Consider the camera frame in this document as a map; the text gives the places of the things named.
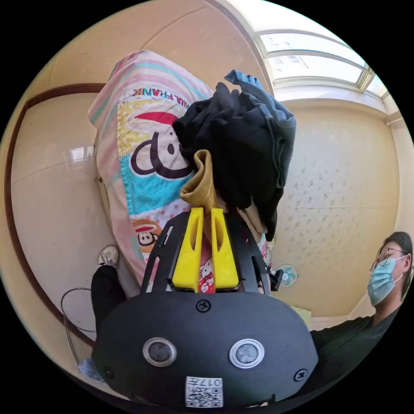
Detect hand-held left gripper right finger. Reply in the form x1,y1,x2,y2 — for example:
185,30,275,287
210,208,240,290

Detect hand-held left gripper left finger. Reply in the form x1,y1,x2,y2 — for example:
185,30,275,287
172,207,205,289

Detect brown long sleeve shirt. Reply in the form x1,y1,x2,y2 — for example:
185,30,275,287
179,149,216,211

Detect white and teal fan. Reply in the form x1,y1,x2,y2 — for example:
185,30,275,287
276,263,298,289

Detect bed with cartoon printed sheet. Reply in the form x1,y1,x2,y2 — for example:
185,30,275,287
88,50,276,294

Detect pile of clothes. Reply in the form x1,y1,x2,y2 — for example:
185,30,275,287
172,69,298,242

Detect person's body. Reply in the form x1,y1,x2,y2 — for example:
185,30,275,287
91,231,414,401

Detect window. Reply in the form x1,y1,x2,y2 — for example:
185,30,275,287
254,29,392,97

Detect grey cable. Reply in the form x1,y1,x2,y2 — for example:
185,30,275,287
60,287,97,368

